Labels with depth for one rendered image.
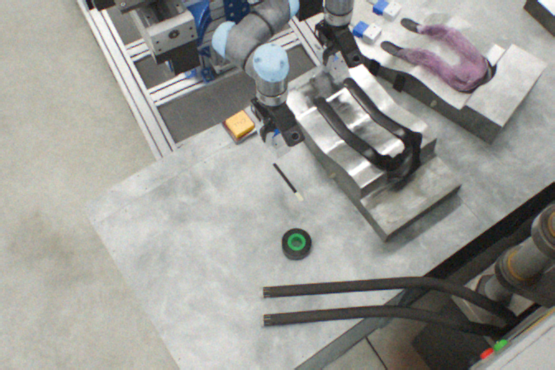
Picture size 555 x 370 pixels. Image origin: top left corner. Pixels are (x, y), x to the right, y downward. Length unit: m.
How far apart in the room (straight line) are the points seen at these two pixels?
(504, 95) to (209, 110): 1.22
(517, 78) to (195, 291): 1.08
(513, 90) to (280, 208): 0.73
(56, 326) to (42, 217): 0.46
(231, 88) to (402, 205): 1.16
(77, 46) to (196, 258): 1.68
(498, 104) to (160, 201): 0.98
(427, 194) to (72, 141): 1.69
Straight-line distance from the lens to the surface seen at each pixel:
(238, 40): 1.47
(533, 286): 1.57
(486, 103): 1.89
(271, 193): 1.80
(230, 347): 1.68
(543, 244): 1.34
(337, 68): 1.87
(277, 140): 1.70
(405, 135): 1.78
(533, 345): 1.06
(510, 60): 1.99
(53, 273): 2.72
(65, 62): 3.17
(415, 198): 1.76
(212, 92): 2.68
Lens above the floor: 2.45
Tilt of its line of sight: 65 degrees down
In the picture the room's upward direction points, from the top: 1 degrees counter-clockwise
